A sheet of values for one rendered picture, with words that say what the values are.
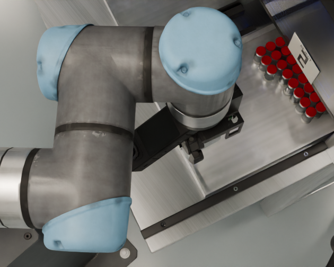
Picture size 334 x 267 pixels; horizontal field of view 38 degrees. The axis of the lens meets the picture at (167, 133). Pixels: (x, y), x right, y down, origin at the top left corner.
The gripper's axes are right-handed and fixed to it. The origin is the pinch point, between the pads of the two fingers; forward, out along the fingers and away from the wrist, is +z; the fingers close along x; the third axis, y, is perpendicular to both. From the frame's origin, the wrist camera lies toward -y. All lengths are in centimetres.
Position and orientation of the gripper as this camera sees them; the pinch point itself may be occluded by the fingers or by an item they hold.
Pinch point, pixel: (183, 148)
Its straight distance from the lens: 76.9
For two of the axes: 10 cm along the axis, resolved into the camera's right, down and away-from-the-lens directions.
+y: 9.0, -4.3, 0.9
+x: -4.4, -8.6, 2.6
